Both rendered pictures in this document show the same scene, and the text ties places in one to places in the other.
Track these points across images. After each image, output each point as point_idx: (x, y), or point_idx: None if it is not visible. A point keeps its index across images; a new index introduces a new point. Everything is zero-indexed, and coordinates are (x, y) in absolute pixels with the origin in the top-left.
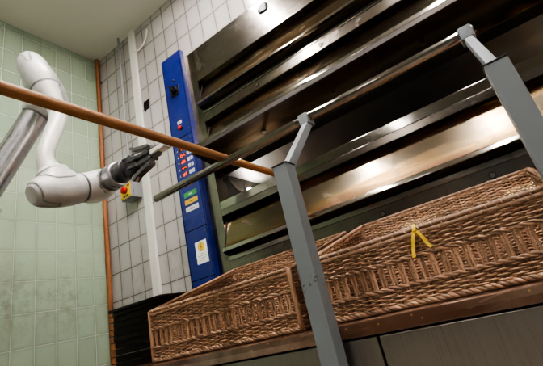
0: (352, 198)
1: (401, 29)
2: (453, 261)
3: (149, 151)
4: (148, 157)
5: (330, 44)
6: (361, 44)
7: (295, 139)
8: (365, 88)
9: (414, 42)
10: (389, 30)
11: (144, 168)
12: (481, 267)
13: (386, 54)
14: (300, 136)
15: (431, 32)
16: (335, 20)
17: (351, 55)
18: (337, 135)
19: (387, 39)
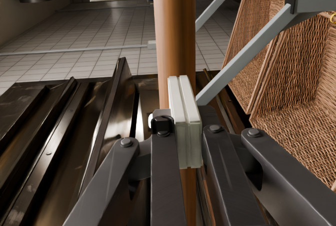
0: (269, 224)
1: (104, 122)
2: (334, 145)
3: (175, 137)
4: (220, 135)
5: (21, 224)
6: (61, 192)
7: (229, 66)
8: None
9: (115, 136)
10: (95, 130)
11: (297, 160)
12: None
13: (110, 149)
14: (225, 66)
15: (116, 127)
16: (2, 203)
17: (90, 156)
18: None
19: (103, 130)
